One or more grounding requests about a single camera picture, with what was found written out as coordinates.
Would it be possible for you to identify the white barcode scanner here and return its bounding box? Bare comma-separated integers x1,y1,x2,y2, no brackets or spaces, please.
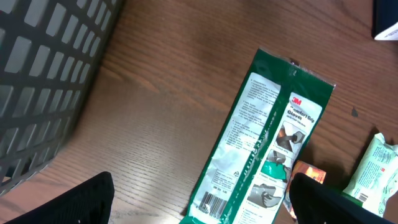
371,0,398,42

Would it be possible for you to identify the grey plastic mesh basket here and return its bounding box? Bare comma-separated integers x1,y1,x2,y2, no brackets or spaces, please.
1,0,123,195

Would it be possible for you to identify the green white packet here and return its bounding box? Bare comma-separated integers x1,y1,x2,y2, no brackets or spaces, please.
182,49,335,223

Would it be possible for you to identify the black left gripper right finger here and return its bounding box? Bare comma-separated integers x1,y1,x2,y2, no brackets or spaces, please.
289,173,390,224

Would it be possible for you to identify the small orange white carton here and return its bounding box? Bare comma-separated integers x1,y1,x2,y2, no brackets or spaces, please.
283,160,326,223

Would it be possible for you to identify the light teal wipes pack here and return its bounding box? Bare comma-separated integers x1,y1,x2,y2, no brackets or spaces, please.
343,133,397,217

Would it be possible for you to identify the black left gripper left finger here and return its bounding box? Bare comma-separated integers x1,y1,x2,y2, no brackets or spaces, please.
7,171,114,224

